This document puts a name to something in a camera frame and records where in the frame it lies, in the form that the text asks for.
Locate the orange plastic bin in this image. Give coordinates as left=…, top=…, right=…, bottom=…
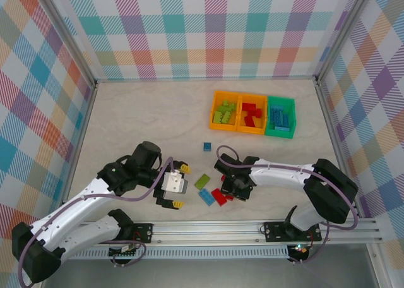
left=236, top=93, right=269, bottom=135
left=208, top=90, right=242, bottom=133

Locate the green plastic bin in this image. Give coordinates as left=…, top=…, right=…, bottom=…
left=264, top=95, right=298, bottom=140

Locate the small circuit board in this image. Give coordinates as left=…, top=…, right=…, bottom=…
left=109, top=245, right=141, bottom=258
left=289, top=243, right=312, bottom=256

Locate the grey metal shelf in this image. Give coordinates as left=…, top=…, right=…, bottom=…
left=47, top=258, right=379, bottom=288

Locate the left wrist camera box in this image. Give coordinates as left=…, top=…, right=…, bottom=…
left=162, top=171, right=189, bottom=196

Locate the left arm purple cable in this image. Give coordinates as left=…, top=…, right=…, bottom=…
left=17, top=156, right=174, bottom=285

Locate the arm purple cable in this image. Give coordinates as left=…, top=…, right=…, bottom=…
left=17, top=156, right=174, bottom=285
left=216, top=145, right=360, bottom=266

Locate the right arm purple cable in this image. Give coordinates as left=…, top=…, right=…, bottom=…
left=216, top=145, right=360, bottom=266

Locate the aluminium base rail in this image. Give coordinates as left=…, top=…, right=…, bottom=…
left=68, top=220, right=384, bottom=248

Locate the white slotted cable duct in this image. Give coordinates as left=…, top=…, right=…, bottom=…
left=68, top=248, right=290, bottom=260

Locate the aluminium side rail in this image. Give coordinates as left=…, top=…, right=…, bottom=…
left=314, top=81, right=364, bottom=220
left=56, top=83, right=99, bottom=222

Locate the aluminium cross rail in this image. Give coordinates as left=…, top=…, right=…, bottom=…
left=94, top=76, right=319, bottom=84

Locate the aluminium frame post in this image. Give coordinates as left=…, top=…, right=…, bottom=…
left=315, top=0, right=378, bottom=83
left=37, top=0, right=98, bottom=88

